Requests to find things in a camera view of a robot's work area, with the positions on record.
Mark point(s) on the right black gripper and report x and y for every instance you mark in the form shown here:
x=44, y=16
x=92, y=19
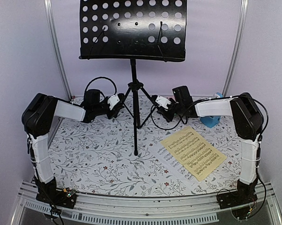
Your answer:
x=170, y=116

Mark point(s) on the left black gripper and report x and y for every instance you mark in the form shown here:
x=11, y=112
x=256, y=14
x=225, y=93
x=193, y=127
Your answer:
x=115, y=108

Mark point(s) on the black music stand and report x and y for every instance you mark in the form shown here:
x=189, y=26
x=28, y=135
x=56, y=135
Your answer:
x=134, y=30

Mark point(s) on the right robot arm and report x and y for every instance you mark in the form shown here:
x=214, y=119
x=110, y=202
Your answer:
x=248, y=121

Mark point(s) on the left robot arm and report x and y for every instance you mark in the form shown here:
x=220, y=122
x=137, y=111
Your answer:
x=38, y=117

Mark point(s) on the blue metronome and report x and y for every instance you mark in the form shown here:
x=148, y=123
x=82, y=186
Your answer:
x=211, y=121

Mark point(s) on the yellow sheet music page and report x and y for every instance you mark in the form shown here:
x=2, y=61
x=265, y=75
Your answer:
x=193, y=152

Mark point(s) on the floral table mat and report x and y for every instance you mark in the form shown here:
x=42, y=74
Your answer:
x=108, y=157

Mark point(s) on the white sheet music page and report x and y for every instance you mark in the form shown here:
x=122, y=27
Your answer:
x=174, y=166

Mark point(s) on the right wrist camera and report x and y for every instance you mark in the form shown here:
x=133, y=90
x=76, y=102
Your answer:
x=161, y=101

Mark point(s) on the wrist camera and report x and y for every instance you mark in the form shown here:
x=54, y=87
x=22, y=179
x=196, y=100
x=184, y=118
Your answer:
x=115, y=101
x=161, y=101

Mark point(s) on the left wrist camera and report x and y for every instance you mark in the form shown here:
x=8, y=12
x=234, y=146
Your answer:
x=115, y=101

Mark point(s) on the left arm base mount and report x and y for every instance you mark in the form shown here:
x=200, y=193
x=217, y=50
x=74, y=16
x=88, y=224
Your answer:
x=48, y=193

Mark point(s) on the front aluminium rail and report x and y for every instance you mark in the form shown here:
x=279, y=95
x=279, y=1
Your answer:
x=114, y=210

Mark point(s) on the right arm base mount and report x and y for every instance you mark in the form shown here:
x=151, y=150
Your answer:
x=243, y=195

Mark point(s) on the left aluminium frame post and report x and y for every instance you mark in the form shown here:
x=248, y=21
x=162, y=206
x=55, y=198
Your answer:
x=56, y=48

